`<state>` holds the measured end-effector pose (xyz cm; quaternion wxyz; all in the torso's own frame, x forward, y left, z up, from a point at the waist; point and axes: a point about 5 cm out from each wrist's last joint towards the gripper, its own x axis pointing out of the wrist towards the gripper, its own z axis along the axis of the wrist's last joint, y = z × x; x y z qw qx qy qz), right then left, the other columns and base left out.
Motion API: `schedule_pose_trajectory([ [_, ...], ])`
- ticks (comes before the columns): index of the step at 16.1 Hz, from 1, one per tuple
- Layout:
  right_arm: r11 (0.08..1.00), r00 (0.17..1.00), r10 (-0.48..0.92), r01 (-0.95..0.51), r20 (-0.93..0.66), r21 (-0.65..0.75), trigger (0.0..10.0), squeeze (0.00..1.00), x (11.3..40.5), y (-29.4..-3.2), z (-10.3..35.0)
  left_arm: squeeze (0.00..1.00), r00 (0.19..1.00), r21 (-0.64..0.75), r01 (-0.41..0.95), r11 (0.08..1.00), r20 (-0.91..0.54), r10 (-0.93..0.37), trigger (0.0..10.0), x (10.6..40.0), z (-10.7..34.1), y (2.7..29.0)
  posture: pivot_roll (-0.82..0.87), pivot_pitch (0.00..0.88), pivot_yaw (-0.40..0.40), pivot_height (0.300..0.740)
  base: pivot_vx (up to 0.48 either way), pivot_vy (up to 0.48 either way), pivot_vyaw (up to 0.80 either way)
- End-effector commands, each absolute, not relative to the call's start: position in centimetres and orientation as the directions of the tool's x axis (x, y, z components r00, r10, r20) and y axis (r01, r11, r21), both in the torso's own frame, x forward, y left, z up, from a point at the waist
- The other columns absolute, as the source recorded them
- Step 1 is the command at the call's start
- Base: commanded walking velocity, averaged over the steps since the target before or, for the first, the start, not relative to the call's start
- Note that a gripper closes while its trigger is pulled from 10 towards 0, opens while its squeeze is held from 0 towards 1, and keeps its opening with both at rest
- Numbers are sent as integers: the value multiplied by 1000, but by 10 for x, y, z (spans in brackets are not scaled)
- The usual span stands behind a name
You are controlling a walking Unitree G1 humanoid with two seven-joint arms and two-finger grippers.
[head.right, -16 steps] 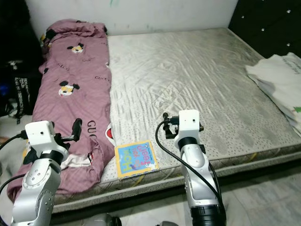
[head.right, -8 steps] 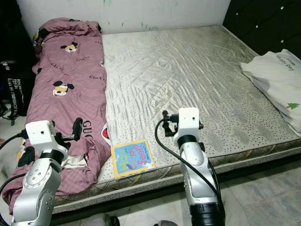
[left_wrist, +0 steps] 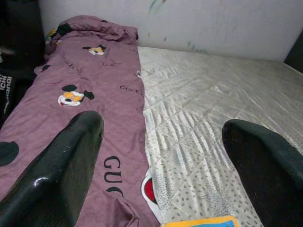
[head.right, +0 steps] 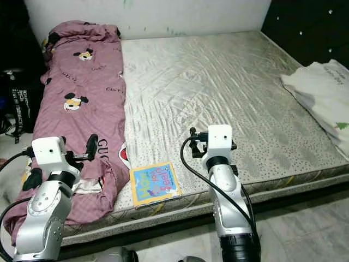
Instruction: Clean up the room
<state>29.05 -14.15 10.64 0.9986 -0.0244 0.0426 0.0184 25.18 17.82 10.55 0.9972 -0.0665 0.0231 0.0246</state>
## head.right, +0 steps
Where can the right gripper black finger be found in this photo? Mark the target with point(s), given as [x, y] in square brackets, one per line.
[193, 134]

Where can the silver robot left leg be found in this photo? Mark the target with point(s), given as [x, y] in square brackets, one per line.
[114, 256]

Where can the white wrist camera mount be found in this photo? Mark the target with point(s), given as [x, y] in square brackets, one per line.
[49, 153]
[219, 140]

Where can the silver robot leg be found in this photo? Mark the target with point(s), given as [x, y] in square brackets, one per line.
[114, 256]
[191, 260]

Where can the black tufted bed headboard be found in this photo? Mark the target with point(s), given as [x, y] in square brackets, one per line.
[305, 27]

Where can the silver robot right leg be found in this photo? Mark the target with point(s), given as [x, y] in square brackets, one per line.
[191, 260]

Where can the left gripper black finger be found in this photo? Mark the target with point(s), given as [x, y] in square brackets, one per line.
[91, 146]

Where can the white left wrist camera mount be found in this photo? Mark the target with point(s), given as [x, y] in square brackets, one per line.
[49, 153]

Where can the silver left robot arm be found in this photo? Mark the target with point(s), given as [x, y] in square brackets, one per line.
[43, 218]

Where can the black bag with white lettering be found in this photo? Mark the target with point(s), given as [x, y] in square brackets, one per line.
[19, 103]

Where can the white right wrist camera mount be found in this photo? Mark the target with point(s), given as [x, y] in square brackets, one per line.
[219, 140]

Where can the purple cartoon print blanket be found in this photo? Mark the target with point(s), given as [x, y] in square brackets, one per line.
[76, 120]

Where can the colourful children's board book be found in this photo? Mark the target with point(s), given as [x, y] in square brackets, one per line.
[155, 184]

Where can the grey patterned quilted mattress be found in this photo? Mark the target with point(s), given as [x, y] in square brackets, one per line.
[218, 93]

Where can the white pillow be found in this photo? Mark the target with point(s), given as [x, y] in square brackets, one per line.
[322, 93]

